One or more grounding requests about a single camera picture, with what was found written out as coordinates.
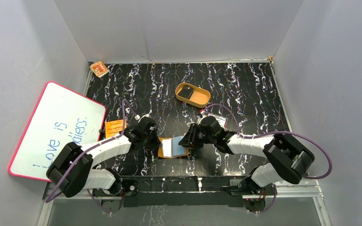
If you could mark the pink framed whiteboard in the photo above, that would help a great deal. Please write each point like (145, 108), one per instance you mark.
(60, 116)

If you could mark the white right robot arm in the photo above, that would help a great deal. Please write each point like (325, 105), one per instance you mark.
(288, 159)

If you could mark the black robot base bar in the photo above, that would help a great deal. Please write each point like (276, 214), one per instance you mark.
(232, 191)

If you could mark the small orange card box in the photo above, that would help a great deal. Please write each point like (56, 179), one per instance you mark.
(99, 69)

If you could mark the pack of coloured markers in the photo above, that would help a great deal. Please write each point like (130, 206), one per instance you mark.
(222, 120)

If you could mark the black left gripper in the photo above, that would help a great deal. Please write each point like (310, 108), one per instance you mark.
(151, 139)

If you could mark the orange leather card holder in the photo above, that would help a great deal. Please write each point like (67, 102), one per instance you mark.
(170, 148)

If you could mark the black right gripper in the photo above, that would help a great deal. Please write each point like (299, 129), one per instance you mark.
(190, 139)

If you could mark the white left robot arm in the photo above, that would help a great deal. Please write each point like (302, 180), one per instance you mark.
(73, 170)

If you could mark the yellow oval tray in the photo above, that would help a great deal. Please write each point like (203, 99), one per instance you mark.
(200, 97)

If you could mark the orange Huckleberry Finn book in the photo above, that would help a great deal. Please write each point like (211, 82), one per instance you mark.
(114, 127)

